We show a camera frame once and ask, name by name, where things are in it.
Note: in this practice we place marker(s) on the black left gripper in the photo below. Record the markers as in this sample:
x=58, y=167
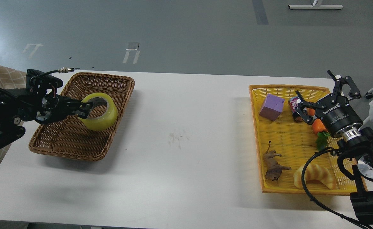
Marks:
x=52, y=109

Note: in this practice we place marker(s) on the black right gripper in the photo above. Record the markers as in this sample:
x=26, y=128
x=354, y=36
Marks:
x=339, y=116

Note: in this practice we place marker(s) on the yellow tape roll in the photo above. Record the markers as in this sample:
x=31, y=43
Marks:
x=107, y=118

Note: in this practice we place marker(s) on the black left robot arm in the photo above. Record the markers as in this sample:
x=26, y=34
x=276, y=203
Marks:
x=38, y=101

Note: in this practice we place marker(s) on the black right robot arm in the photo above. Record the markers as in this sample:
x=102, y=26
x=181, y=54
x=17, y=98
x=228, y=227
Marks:
x=355, y=147

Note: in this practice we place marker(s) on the toy carrot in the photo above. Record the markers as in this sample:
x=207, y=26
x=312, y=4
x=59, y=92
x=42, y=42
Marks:
x=321, y=133

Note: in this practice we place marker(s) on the brown wicker basket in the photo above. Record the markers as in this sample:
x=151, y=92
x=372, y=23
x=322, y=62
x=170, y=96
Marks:
x=70, y=138

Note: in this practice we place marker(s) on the small drink can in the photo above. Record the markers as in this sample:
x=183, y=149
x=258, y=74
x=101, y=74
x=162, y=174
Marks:
x=293, y=104

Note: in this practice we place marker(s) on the purple foam cube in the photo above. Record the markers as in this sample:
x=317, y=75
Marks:
x=272, y=107

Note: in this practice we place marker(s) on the yellow plastic basket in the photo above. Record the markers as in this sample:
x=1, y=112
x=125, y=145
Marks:
x=295, y=141

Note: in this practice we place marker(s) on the toy croissant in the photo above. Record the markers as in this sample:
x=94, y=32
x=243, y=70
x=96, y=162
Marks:
x=314, y=172

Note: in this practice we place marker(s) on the toy lion figure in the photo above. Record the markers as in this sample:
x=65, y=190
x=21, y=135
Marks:
x=274, y=169

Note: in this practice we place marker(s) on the white stand base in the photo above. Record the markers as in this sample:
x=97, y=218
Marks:
x=316, y=5

